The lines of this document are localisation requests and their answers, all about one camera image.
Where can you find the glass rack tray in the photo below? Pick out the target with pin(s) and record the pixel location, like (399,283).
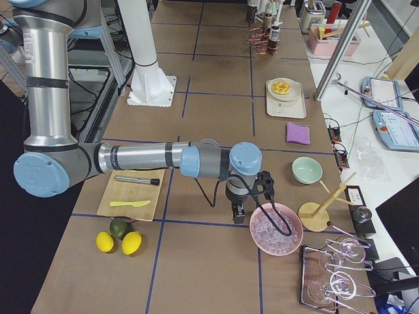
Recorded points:
(327,275)

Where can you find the tea bottle front rack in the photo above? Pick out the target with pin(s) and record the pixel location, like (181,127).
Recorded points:
(274,37)

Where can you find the teach pendant lower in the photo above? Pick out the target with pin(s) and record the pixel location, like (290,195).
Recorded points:
(395,132)

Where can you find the purple folded cloth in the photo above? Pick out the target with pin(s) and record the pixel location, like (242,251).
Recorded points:
(297,134)

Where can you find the green lime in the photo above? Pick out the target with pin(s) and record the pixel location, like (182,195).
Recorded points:
(119,228)

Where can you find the yellow lemon right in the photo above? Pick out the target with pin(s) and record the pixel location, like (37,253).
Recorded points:
(131,242)

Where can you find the yellow lemon left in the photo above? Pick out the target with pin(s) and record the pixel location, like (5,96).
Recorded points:
(104,242)

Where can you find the pink bowl of ice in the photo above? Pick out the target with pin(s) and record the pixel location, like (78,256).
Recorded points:
(268,238)

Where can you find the teach pendant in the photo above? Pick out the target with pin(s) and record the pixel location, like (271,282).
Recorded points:
(383,91)
(395,132)

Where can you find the clear plastic bag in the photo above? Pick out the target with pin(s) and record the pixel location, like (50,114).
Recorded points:
(369,161)

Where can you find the steel muddler black tip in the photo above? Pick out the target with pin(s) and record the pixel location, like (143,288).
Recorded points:
(137,180)

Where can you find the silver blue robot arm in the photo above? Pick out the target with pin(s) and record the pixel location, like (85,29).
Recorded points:
(53,160)

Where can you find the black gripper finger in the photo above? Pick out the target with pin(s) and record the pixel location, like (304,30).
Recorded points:
(238,213)

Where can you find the wooden mug tree stand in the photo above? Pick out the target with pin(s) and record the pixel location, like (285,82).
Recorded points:
(314,216)

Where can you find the black scale with cup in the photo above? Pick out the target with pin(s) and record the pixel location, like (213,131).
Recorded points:
(361,216)

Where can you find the copper wire bottle rack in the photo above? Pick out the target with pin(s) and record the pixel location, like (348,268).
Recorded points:
(258,35)

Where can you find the wooden cutting board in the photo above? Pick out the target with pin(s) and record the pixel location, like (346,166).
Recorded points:
(125,192)

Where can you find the pink storage box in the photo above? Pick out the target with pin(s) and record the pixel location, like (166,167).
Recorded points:
(326,47)

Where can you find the cream round plate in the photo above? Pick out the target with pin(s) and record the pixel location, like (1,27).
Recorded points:
(294,92)

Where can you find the aluminium frame post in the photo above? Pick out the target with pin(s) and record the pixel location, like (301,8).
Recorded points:
(342,46)

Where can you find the glazed donut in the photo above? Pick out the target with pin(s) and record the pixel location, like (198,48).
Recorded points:
(281,88)

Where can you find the cream tray with bear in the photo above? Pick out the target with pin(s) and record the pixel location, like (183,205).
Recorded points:
(286,109)

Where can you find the yellow lemon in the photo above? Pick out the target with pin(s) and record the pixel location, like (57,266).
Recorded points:
(131,242)
(104,242)

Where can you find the teach pendant upper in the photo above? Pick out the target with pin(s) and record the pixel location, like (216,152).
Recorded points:
(383,91)

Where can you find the mint green bowl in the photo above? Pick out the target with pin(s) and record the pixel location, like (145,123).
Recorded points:
(307,170)

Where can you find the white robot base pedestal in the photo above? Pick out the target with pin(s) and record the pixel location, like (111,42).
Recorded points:
(150,86)

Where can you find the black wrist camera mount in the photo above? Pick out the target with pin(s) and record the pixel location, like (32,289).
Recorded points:
(264,184)

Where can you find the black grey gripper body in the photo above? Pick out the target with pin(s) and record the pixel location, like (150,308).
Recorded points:
(237,198)

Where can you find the yellow plastic knife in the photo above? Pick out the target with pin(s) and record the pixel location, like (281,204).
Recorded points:
(129,203)

